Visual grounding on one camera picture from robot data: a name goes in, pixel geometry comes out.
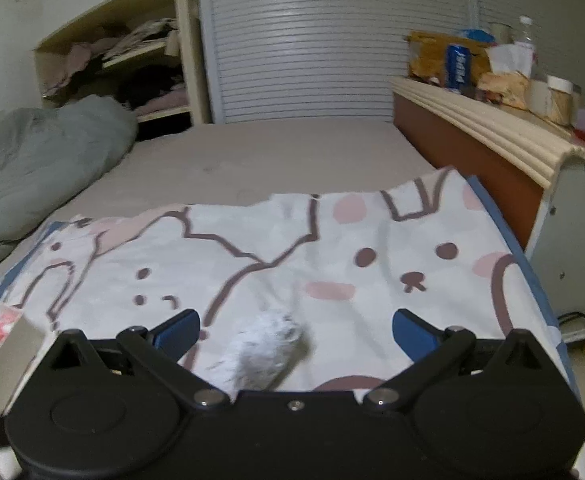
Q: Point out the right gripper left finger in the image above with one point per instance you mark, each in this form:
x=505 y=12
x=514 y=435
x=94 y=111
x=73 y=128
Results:
x=177 y=335

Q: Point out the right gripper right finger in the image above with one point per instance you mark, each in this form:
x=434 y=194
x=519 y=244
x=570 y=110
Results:
x=416 y=337

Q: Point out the white crochet ball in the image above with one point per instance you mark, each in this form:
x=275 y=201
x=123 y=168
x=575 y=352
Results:
x=257 y=353

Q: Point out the cartoon cat print cloth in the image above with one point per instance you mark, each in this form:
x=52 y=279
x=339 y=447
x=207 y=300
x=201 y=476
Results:
x=342 y=264

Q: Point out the white bedside cabinet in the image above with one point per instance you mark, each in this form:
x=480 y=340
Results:
x=556 y=248

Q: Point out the white shallow cardboard tray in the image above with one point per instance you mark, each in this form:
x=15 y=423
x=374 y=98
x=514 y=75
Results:
x=16 y=354

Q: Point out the wooden bed headboard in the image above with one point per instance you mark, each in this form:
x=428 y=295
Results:
x=516 y=156

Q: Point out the grey green quilt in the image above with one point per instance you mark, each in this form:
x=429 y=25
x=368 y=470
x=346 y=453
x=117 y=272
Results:
x=48 y=155

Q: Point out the blue pepsi can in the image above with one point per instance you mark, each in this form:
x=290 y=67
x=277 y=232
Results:
x=457 y=67

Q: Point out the pile of clothes on shelf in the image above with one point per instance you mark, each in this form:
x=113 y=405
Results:
x=139 y=66

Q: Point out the white lidded jar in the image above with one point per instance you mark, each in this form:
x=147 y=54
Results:
x=559 y=101

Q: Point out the brown paper bag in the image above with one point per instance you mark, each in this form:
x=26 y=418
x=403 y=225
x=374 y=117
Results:
x=426 y=55

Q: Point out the tissue box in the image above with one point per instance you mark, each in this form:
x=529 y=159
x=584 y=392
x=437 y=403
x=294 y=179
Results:
x=505 y=83

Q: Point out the cream wardrobe shelf unit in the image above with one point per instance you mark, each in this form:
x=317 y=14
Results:
x=192 y=49

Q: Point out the clear water bottle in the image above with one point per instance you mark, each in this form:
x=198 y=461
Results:
x=526 y=45

